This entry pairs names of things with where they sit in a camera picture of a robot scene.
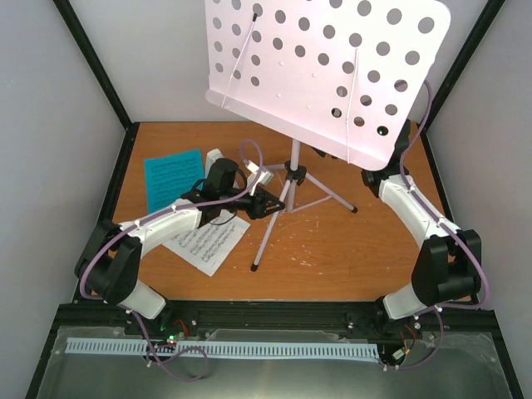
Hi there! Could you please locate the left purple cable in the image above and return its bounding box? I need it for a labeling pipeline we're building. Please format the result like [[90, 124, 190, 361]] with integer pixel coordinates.
[[78, 139, 267, 382]]

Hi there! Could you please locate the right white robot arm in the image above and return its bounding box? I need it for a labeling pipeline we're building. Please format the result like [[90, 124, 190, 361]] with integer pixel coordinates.
[[362, 121, 482, 320]]

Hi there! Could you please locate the white sheet music page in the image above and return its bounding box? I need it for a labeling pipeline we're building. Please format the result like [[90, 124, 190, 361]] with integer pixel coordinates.
[[164, 210, 250, 277]]

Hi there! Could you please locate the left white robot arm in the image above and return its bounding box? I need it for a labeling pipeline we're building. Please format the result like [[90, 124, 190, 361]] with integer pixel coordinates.
[[75, 158, 285, 335]]

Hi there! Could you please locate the blue sheet music page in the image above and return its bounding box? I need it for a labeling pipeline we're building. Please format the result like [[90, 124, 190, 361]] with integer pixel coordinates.
[[144, 149, 204, 214]]

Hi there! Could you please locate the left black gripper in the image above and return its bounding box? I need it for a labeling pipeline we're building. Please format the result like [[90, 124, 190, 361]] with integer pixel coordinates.
[[219, 185, 284, 219]]

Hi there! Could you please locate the light blue cable duct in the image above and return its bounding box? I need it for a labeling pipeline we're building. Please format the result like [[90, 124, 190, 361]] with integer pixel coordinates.
[[64, 337, 379, 362]]

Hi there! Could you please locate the black aluminium frame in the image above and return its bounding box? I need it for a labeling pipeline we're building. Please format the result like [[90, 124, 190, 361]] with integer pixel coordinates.
[[27, 1, 531, 396]]

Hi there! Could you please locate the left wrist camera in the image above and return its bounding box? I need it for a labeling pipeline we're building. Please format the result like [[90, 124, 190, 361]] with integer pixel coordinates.
[[244, 160, 273, 196]]

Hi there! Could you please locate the white metronome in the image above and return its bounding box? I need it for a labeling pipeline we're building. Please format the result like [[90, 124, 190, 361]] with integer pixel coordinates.
[[204, 149, 223, 176]]

